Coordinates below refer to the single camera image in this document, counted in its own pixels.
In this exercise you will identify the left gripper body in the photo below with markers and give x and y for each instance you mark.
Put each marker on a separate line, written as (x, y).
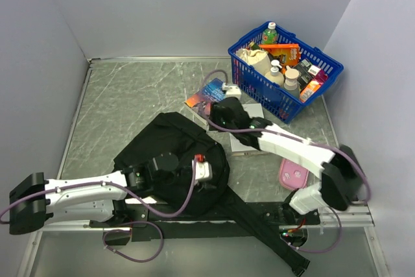
(170, 181)

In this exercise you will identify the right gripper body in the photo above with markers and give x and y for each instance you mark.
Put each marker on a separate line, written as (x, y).
(216, 116)

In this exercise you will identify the black backpack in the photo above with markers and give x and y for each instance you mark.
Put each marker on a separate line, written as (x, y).
(173, 133)

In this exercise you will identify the Jane Eyre paperback book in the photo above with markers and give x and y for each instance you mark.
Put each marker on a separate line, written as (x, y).
(211, 92)

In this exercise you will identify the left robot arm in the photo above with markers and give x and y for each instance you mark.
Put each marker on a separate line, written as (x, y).
(36, 201)

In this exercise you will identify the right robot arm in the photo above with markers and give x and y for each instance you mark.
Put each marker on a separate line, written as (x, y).
(339, 174)

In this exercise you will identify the blue plastic basket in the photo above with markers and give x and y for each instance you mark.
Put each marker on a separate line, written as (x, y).
(273, 98)

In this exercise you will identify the cream pump bottle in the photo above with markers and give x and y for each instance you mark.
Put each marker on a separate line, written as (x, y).
(275, 75)

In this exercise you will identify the beige cloth pouch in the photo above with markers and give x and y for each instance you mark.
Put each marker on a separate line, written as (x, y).
(258, 59)

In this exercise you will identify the beige lidded bottle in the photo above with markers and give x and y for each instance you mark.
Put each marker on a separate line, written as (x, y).
(291, 82)

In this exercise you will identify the orange snack box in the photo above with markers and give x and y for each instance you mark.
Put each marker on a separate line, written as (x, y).
(287, 54)

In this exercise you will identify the orange small carton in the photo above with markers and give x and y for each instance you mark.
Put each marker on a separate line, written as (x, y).
(312, 87)

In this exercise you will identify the green drink bottle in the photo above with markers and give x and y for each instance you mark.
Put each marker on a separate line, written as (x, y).
(269, 35)

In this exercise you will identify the black box with barcode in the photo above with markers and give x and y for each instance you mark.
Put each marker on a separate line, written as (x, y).
(307, 71)

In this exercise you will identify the pink pencil case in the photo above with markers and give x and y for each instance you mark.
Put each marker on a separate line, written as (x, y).
(292, 176)

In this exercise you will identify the magenta small box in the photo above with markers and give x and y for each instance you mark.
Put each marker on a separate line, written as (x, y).
(321, 77)

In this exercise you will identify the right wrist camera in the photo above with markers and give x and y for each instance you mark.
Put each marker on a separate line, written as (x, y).
(231, 90)

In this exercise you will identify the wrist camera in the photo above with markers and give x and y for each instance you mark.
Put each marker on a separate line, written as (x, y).
(202, 169)
(231, 90)

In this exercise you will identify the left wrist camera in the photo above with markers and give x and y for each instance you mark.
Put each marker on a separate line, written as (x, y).
(202, 169)

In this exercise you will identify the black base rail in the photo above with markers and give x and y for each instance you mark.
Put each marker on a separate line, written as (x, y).
(213, 224)

